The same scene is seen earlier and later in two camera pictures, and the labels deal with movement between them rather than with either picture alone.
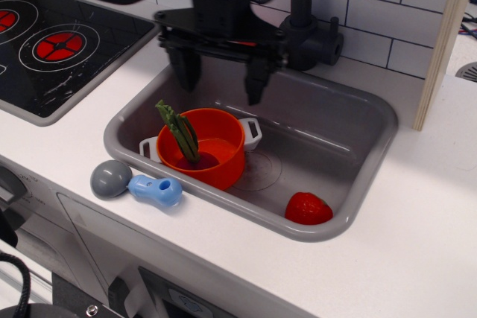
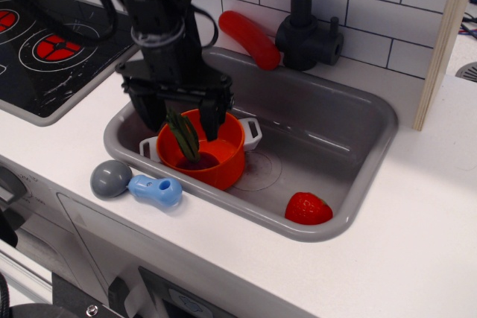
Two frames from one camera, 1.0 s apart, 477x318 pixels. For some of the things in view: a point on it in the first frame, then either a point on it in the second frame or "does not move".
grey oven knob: (13, 185) does not move
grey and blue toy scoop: (111, 178) does not move
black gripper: (220, 21) → (170, 64)
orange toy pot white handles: (219, 132) does not move
